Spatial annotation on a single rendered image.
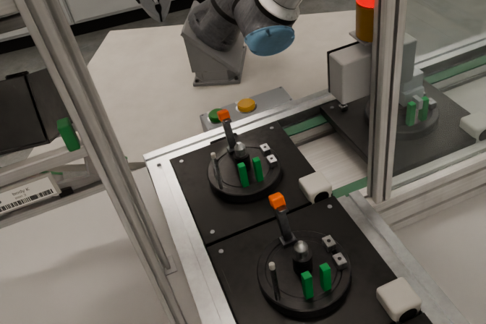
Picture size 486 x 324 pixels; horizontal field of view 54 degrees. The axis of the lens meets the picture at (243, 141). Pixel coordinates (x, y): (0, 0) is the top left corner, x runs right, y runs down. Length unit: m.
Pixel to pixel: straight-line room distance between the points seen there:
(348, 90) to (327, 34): 0.84
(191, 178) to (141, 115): 0.44
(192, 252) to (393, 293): 0.33
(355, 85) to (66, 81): 0.41
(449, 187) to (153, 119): 0.75
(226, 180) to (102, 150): 0.41
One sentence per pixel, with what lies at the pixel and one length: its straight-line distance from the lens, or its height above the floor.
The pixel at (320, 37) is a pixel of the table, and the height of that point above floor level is 0.86.
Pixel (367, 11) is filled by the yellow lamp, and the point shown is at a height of 1.31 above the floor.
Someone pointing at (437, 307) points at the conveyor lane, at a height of 0.95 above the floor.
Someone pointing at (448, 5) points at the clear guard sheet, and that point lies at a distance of 0.71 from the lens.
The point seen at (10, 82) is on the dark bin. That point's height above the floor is 1.37.
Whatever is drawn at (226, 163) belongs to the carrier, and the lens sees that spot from 0.90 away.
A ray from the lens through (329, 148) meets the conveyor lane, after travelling 1.02.
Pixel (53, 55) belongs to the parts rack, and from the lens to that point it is 0.45.
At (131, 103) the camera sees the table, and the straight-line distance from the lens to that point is 1.38.
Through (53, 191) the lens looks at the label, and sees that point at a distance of 0.53.
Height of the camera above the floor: 1.60
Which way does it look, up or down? 40 degrees down
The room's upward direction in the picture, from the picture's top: 11 degrees counter-clockwise
